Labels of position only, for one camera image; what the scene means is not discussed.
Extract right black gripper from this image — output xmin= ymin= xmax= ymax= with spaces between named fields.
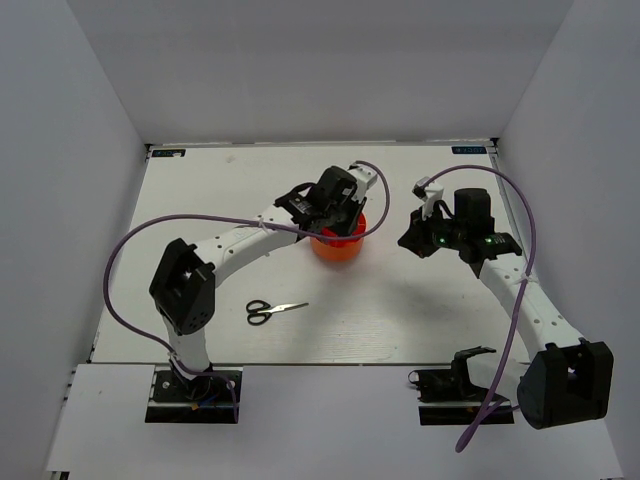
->
xmin=398 ymin=203 xmax=467 ymax=258

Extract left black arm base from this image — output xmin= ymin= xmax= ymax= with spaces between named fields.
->
xmin=145 ymin=368 xmax=243 ymax=425

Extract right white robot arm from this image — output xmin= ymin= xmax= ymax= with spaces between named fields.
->
xmin=398 ymin=184 xmax=614 ymax=429

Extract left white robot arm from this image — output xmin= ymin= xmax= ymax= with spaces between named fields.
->
xmin=149 ymin=165 xmax=378 ymax=399

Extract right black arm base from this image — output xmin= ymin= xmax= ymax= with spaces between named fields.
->
xmin=407 ymin=368 xmax=488 ymax=427

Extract orange round compartment container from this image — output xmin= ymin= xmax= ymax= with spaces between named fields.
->
xmin=310 ymin=213 xmax=367 ymax=263

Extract right blue corner label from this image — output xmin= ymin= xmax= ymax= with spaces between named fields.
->
xmin=451 ymin=145 xmax=487 ymax=155

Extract blue corner label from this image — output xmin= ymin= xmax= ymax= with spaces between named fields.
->
xmin=451 ymin=145 xmax=487 ymax=155
xmin=151 ymin=149 xmax=186 ymax=158

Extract left blue corner label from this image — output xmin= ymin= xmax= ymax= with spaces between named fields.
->
xmin=151 ymin=149 xmax=186 ymax=158

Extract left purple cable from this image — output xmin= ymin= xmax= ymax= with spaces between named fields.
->
xmin=103 ymin=160 xmax=392 ymax=424

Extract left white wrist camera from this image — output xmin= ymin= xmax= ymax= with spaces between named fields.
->
xmin=347 ymin=162 xmax=378 ymax=197

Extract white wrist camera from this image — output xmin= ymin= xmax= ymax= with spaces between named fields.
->
xmin=412 ymin=177 xmax=444 ymax=220
xmin=347 ymin=162 xmax=378 ymax=197

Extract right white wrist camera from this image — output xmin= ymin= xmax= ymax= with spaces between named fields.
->
xmin=412 ymin=177 xmax=444 ymax=220

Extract black-handled scissors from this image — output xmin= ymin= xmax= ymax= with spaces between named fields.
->
xmin=246 ymin=299 xmax=309 ymax=326

